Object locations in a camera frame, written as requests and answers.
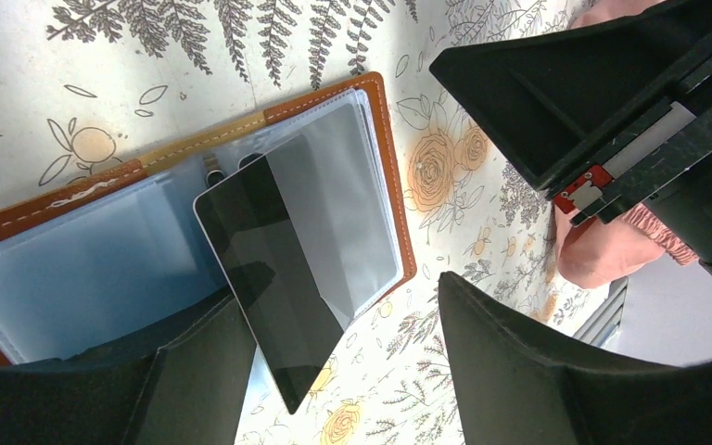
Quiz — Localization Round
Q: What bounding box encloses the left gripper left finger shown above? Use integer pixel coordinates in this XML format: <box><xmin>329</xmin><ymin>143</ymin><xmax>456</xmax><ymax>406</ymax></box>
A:
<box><xmin>0</xmin><ymin>290</ymin><xmax>256</xmax><ymax>444</ymax></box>

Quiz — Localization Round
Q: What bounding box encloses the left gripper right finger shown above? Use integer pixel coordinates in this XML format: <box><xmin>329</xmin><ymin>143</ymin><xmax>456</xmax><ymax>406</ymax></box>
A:
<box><xmin>438</xmin><ymin>272</ymin><xmax>712</xmax><ymax>444</ymax></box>

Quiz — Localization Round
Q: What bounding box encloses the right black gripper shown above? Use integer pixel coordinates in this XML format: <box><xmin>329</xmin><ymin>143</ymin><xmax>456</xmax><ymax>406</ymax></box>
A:
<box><xmin>428</xmin><ymin>0</ymin><xmax>712</xmax><ymax>227</ymax></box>

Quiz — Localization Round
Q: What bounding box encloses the brown leather card holder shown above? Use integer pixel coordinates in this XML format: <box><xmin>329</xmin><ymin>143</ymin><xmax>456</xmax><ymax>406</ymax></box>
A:
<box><xmin>0</xmin><ymin>72</ymin><xmax>417</xmax><ymax>366</ymax></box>

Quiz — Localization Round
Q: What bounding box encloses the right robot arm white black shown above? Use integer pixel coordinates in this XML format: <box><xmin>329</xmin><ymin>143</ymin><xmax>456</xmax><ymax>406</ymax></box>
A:
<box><xmin>430</xmin><ymin>1</ymin><xmax>712</xmax><ymax>275</ymax></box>

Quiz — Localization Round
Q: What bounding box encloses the pink crumpled cloth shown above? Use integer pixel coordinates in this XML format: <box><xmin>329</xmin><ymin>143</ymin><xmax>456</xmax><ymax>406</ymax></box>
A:
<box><xmin>552</xmin><ymin>0</ymin><xmax>701</xmax><ymax>291</ymax></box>

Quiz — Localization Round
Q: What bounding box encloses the floral patterned table mat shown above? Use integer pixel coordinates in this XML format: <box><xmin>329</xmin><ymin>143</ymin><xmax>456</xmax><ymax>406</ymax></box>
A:
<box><xmin>0</xmin><ymin>1</ymin><xmax>605</xmax><ymax>444</ymax></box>

